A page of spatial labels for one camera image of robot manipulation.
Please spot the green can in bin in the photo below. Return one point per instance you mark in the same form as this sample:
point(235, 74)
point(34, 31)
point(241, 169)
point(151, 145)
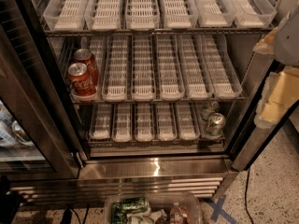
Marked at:
point(130, 206)

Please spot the bottom wire shelf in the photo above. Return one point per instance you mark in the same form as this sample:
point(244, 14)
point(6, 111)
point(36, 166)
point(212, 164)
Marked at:
point(155, 142)

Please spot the clear can tray under cokes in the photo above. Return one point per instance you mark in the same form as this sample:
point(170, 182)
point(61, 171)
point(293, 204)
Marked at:
point(93, 53)

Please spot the glass fridge door left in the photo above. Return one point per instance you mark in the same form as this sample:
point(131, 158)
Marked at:
point(37, 137)

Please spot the steel fridge base grille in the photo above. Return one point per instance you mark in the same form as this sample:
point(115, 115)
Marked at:
point(205, 177)

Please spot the wire shelf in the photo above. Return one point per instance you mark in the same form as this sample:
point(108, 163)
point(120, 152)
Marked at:
point(160, 31)
point(155, 142)
point(99, 100)

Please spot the red bottle in bin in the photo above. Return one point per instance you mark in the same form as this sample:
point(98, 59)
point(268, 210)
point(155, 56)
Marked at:
point(178, 215)

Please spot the silver can shelf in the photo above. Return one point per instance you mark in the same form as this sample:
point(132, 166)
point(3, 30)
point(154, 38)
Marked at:
point(209, 108)
point(215, 124)

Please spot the black plug on floor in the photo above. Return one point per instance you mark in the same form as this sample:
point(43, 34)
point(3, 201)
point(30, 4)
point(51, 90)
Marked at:
point(67, 216)

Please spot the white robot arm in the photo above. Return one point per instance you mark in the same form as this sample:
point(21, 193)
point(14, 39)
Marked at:
point(286, 46)

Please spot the clear plastic bin on floor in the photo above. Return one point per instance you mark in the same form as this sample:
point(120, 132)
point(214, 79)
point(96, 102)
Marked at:
point(160, 205)

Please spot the rear silver can bottom shelf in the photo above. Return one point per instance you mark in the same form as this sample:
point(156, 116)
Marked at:
point(209, 108)

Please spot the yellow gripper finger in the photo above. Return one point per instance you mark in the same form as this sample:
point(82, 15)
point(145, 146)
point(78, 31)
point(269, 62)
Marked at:
point(266, 45)
point(280, 92)

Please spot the red coke can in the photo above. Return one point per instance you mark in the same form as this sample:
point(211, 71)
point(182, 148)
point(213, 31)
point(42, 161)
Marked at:
point(87, 57)
point(81, 80)

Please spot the blue tape cross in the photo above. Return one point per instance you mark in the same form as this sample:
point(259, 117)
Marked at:
point(218, 211)

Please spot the top wire shelf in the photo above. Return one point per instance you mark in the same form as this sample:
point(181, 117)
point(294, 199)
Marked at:
point(160, 31)

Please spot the front silver can bottom shelf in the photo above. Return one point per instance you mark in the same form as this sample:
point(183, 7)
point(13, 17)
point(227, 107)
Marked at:
point(215, 124)

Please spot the middle wire shelf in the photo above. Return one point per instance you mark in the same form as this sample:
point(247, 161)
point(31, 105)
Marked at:
point(99, 100)

